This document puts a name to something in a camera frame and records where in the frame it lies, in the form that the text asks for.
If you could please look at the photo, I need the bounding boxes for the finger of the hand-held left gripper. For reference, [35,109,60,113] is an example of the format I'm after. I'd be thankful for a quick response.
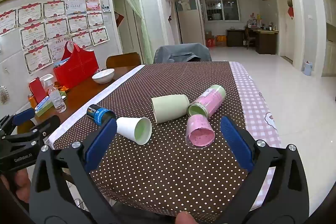
[5,115,61,145]
[0,108,36,138]

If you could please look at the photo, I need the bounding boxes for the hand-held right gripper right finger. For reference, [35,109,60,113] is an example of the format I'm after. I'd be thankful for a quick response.
[210,116,310,224]

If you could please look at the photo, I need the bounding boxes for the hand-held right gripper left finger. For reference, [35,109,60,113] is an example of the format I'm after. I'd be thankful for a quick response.
[29,118,124,224]

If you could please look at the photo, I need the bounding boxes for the black and blue cup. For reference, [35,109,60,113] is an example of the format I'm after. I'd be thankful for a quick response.
[87,104,116,127]

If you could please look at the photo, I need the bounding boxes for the white paper cup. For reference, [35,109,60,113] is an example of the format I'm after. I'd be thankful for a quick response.
[116,117,153,146]

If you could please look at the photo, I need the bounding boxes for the pink clear plastic cup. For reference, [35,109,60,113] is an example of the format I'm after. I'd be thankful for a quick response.
[185,114,214,147]

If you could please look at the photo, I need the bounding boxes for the pink cup with green inside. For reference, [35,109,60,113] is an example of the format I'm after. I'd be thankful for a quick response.
[187,84,227,118]

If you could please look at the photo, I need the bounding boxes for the pale green cup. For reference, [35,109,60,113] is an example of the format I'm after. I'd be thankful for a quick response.
[151,94,190,124]

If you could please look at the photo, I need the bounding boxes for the person's left hand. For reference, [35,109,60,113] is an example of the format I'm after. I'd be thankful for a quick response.
[1,169,31,202]

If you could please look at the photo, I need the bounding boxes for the person's right hand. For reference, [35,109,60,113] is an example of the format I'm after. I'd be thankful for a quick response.
[175,212,200,224]

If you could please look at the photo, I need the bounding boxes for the green and blue packet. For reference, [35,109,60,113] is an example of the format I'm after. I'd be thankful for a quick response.
[34,97,55,117]

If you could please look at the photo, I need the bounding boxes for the clear spray bottle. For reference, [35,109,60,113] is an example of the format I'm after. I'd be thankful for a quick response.
[41,74,67,113]

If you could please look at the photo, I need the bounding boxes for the pink checked tablecloth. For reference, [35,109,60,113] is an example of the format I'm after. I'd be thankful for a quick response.
[228,61,282,214]

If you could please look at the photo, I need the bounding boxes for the brown polka dot tablecloth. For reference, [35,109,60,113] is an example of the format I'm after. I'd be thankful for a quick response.
[49,61,282,216]

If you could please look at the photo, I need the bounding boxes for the white bowl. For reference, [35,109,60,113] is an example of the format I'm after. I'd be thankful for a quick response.
[92,68,115,84]

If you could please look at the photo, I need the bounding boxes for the red bag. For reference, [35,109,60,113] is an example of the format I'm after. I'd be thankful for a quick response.
[53,41,99,89]

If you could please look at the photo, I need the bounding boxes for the wooden chair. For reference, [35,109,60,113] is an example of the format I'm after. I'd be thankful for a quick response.
[106,52,142,69]

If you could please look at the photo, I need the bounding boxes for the dark desk chair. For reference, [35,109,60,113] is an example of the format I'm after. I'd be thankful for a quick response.
[244,27,256,50]

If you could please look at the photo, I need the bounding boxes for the grey jacket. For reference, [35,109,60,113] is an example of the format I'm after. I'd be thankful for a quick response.
[154,43,213,64]

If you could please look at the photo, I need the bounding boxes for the dark wooden desk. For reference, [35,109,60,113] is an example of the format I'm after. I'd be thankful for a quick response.
[226,28,279,55]

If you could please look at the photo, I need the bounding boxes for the red paper door hanging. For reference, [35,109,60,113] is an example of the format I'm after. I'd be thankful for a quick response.
[115,11,125,28]

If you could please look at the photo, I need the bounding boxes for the white refrigerator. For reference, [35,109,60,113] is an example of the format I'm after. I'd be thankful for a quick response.
[176,0,206,45]

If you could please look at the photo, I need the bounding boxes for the green curtain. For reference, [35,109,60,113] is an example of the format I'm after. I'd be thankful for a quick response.
[108,0,154,64]

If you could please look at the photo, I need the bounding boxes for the window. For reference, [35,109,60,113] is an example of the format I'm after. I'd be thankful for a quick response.
[203,0,240,22]

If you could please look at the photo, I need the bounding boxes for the white cabinet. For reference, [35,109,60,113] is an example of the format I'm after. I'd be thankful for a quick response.
[312,0,336,77]

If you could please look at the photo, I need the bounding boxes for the group of wall certificates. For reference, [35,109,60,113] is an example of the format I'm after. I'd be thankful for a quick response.
[0,0,109,75]

